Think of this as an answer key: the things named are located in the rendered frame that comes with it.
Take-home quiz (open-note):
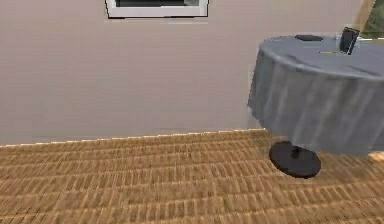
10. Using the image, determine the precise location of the round table with grey cloth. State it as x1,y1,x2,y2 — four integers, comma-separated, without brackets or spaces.
247,33,384,179

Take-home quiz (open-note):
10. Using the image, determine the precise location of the window with wooden frame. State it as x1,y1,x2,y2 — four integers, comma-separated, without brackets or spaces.
353,0,384,42

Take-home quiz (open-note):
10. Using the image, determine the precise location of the black upright box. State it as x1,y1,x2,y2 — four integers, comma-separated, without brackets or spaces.
339,26,361,56

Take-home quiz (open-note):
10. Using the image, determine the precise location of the flat black dish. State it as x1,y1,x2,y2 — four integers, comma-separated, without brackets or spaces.
294,34,324,43

